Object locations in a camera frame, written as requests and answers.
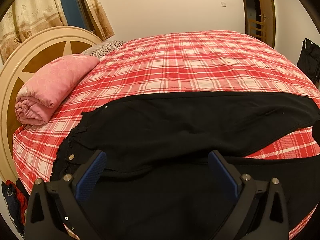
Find black pants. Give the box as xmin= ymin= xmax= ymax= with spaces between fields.
xmin=50 ymin=92 xmax=319 ymax=239

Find pile of colourful clothes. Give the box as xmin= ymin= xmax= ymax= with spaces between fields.
xmin=1 ymin=180 xmax=28 ymax=239

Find folded pink blanket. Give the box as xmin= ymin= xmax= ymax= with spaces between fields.
xmin=15 ymin=54 xmax=100 ymax=125

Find cream wooden headboard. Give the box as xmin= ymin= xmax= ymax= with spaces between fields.
xmin=1 ymin=25 xmax=102 ymax=181

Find black bag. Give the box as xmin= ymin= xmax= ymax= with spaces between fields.
xmin=297 ymin=38 xmax=320 ymax=85

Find striped grey pillow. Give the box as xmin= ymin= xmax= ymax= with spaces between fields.
xmin=81 ymin=40 xmax=124 ymax=59

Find red plaid bed sheet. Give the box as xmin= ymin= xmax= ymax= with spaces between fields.
xmin=13 ymin=30 xmax=319 ymax=192

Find dark blue window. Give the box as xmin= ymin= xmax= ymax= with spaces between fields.
xmin=61 ymin=0 xmax=90 ymax=30

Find beige floral right curtain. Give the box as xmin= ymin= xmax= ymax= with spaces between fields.
xmin=84 ymin=0 xmax=114 ymax=40

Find beige floral curtain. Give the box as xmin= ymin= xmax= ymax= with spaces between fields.
xmin=1 ymin=0 xmax=67 ymax=62
xmin=84 ymin=0 xmax=114 ymax=40

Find beige floral left curtain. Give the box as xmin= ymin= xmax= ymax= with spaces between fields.
xmin=1 ymin=0 xmax=67 ymax=62

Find brown wooden door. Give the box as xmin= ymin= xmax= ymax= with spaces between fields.
xmin=243 ymin=0 xmax=276 ymax=48

